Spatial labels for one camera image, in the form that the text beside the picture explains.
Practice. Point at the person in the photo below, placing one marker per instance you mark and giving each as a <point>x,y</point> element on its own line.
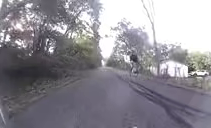
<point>134,57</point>

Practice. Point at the bicycle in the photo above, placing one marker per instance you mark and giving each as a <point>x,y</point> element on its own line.
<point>135,69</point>

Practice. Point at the cluster of trees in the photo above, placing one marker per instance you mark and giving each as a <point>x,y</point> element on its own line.
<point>126,40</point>

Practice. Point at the grey asphalt road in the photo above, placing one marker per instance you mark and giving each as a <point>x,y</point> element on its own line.
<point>96,100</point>

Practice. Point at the pole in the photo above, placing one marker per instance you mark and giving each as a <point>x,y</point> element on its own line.
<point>155,43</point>

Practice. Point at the dark wood of trees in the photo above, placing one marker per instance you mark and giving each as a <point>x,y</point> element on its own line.
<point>43,43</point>

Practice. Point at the white building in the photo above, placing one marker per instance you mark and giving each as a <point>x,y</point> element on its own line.
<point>174,68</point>

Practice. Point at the leaf-strewn verge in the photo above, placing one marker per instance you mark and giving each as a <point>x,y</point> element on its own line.
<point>36,91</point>

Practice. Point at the row of green trees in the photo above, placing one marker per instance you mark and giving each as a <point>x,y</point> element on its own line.
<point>196,60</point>

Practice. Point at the fence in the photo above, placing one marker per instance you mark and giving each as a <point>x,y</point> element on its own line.
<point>196,83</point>

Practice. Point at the white car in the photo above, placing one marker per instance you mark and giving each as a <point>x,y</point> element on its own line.
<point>199,73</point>

